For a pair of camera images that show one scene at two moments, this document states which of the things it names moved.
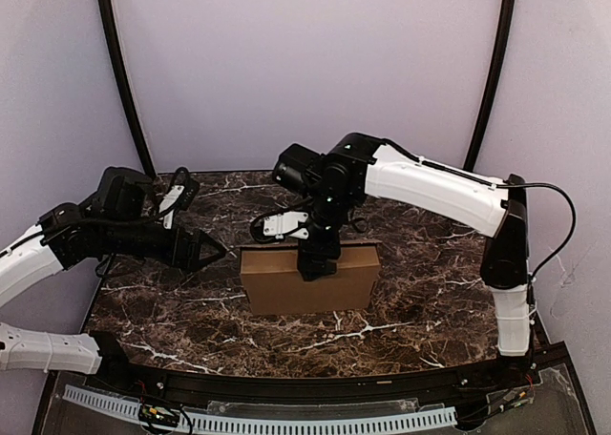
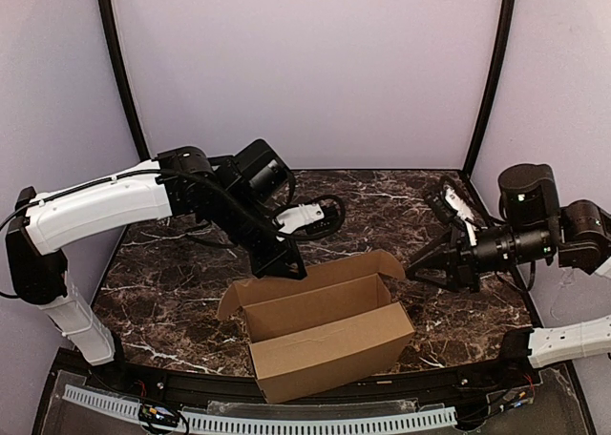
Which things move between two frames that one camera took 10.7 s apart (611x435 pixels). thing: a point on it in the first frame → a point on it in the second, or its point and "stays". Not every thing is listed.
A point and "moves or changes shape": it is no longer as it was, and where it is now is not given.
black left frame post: [113, 44] stays
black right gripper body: [317, 268] → [459, 261]
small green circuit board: [151, 414] stays
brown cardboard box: [273, 283] moves or changes shape
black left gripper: [182, 248] → [269, 249]
